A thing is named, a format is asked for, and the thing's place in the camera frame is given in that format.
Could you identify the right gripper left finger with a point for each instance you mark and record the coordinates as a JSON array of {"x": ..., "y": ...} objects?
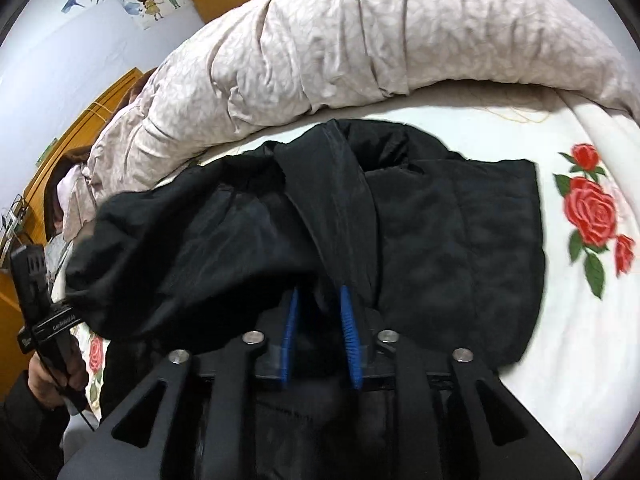
[{"x": 279, "y": 327}]

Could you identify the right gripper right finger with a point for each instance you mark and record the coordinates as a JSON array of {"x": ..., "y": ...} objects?
[{"x": 359, "y": 327}]

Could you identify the black hooded puffer jacket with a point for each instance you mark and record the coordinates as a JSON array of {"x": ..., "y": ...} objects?
[{"x": 445, "y": 249}]

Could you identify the person's left hand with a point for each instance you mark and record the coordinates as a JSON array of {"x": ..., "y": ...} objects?
[{"x": 45, "y": 383}]

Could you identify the orange wooden headboard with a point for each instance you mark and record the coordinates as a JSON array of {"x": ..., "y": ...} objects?
[{"x": 39, "y": 196}]

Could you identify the brown blanket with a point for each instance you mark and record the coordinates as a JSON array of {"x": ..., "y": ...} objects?
[{"x": 60, "y": 194}]

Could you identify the white rose-print bed sheet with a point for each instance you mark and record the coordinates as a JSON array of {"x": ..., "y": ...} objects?
[{"x": 568, "y": 409}]

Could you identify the pink patterned duvet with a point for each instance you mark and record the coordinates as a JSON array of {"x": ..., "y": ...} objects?
[{"x": 268, "y": 62}]

